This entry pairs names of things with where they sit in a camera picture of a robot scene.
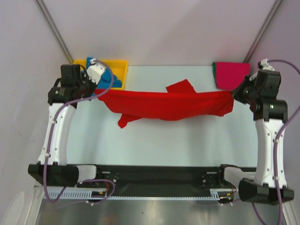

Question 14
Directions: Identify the red t shirt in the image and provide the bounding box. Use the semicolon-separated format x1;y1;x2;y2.
98;79;234;128

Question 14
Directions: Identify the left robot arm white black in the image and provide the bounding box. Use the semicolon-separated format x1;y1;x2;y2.
28;63;106;187

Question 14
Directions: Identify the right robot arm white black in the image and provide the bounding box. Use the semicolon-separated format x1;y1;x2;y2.
216;69;294;205

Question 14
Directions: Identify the folded magenta t shirt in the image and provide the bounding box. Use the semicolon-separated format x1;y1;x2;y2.
212;62;250;90

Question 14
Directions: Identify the blue t shirt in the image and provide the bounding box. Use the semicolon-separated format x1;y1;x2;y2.
86;57;128;96

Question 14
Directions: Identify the yellow plastic tray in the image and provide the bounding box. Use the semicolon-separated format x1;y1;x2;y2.
73;59;128;90

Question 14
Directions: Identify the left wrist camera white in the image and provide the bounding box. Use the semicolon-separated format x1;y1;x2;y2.
86;58;106;84

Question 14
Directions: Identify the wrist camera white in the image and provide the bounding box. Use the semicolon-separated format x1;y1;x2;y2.
258;59;275;71
86;58;106;84

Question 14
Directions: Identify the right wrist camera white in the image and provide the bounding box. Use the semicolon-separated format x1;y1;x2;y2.
258;59;275;71

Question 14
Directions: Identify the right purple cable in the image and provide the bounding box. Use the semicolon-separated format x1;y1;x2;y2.
220;59;300;225

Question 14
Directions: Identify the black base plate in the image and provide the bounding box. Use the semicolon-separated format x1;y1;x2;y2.
76;165;236;198

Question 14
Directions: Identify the grey slotted cable duct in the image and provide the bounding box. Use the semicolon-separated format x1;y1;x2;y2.
60;189;239;201

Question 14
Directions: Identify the aluminium frame rail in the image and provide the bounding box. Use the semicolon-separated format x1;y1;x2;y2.
33;185;44;191

